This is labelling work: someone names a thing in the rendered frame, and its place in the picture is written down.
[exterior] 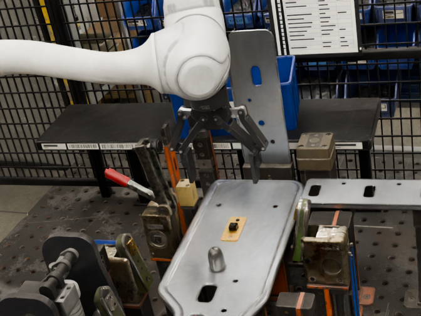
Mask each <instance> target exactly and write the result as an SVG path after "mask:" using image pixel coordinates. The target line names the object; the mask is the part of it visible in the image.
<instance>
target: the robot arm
mask: <svg viewBox="0 0 421 316"><path fill-rule="evenodd" d="M163 9H164V26H165V28H164V29H162V30H160V31H157V32H155V33H151V35H150V37H149V38H148V40H147V41H146V42H145V43H144V44H143V45H141V46H139V47H138V48H134V49H132V50H127V51H118V52H102V51H93V50H86V49H81V48H74V47H70V46H63V45H56V44H52V43H45V42H40V41H30V40H18V39H4V40H0V76H4V75H13V74H32V75H42V76H50V77H55V78H64V79H69V80H77V81H82V82H90V83H100V84H107V85H148V86H151V87H153V88H154V89H156V90H158V91H159V92H160V93H166V94H173V95H177V96H179V97H181V98H184V99H187V100H190V106H191V108H186V107H185V106H183V105H182V106H181V107H180V108H179V110H178V111H177V124H176V127H175V130H174V134H173V137H172V140H171V143H170V147H169V150H170V151H171V152H173V151H176V152H178V153H179V154H180V160H181V162H182V165H183V167H186V169H187V174H188V177H189V182H190V183H194V181H195V179H196V177H197V172H196V168H195V163H194V157H193V154H192V148H191V147H188V146H189V144H190V143H191V142H192V140H193V139H194V137H195V136H196V135H197V133H198V132H199V130H200V129H201V128H203V129H206V130H212V129H214V130H221V129H224V130H225V131H226V132H228V133H231V134H232V135H233V136H234V137H235V138H236V139H237V140H238V141H239V142H240V143H242V144H243V145H244V146H245V147H246V148H248V149H249V150H250V151H249V154H248V156H249V162H250V166H251V174H252V180H253V184H257V183H258V180H259V178H260V172H259V167H260V166H261V163H262V157H261V151H265V150H266V149H267V147H268V144H269V142H268V140H267V139H266V138H265V136H264V135H263V133H262V132H261V131H260V129H259V127H258V126H257V125H256V123H255V122H254V121H253V119H252V118H251V116H250V115H249V113H248V111H247V107H246V105H245V104H242V105H241V106H240V107H234V108H232V107H231V105H230V103H229V96H228V92H227V85H226V83H227V81H228V79H229V75H228V74H229V69H230V62H231V55H230V49H229V43H228V41H227V38H226V28H225V23H224V17H223V13H222V10H221V7H220V4H219V0H164V6H163ZM232 114H234V115H235V116H236V117H237V119H239V120H240V121H241V123H242V124H243V126H244V128H245V129H246V130H247V132H248V133H249V134H248V133H247V132H246V131H245V130H244V129H243V128H241V127H240V126H239V125H238V124H237V123H236V121H235V120H234V119H233V118H232V117H231V115H232ZM189 115H191V117H192V118H193V119H194V120H195V121H196V122H197V123H196V124H195V126H194V128H193V129H192V130H191V132H190V133H189V135H188V136H187V138H186V139H185V140H184V142H183V143H182V144H180V143H179V140H180V136H181V134H182V131H183V128H184V124H185V121H186V119H188V117H189ZM227 123H229V125H228V124H227Z"/></svg>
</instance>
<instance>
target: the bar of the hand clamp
mask: <svg viewBox="0 0 421 316"><path fill-rule="evenodd" d="M162 151H163V143H162V141H161V140H160V139H155V140H154V142H153V144H152V143H151V140H150V138H146V139H145V138H144V139H140V140H139V141H138V143H137V144H136V146H135V147H133V148H132V152H136V154H137V155H138V158H139V160H140V162H141V165H142V167H143V169H144V172H145V174H146V177H147V179H148V181H149V184H150V187H151V188H152V191H153V193H154V196H155V198H156V200H157V203H158V205H159V204H167V205H168V206H169V207H170V209H171V208H176V207H177V204H176V202H175V199H174V197H173V195H172V192H171V190H170V187H169V184H168V182H167V180H166V177H165V175H164V172H163V170H162V167H161V165H160V162H159V160H158V157H157V155H156V153H161V152H162ZM168 199H169V200H171V202H172V204H171V206H170V205H169V202H168ZM171 212H172V210H171ZM171 215H173V212H172V214H171Z"/></svg>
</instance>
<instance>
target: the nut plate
mask: <svg viewBox="0 0 421 316"><path fill-rule="evenodd" d="M236 219H239V220H240V221H236ZM246 221H247V218H246V217H231V218H230V219H229V221H228V224H227V226H226V228H225V230H224V232H223V234H222V236H221V241H234V242H235V241H238V239H239V237H240V235H241V233H242V230H243V228H244V225H245V223H246ZM232 223H234V224H235V226H232ZM230 236H232V238H228V237H230Z"/></svg>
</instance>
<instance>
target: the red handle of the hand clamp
mask: <svg viewBox="0 0 421 316"><path fill-rule="evenodd" d="M104 174H105V177H106V178H108V179H110V180H112V181H114V182H116V183H117V184H119V185H121V186H123V187H127V188H129V189H131V190H133V191H135V192H136V193H138V194H140V195H142V196H144V197H146V198H147V199H149V200H151V201H153V202H155V203H157V200H156V198H155V196H154V193H153V191H151V190H149V189H147V188H146V187H143V186H141V185H140V184H138V183H136V182H134V181H132V180H130V178H128V177H127V176H124V175H123V174H121V173H119V172H117V171H115V170H113V169H111V168H109V169H106V170H105V172H104ZM168 202H169V205H170V206H171V204H172V202H171V200H169V199H168ZM157 204H158V203H157Z"/></svg>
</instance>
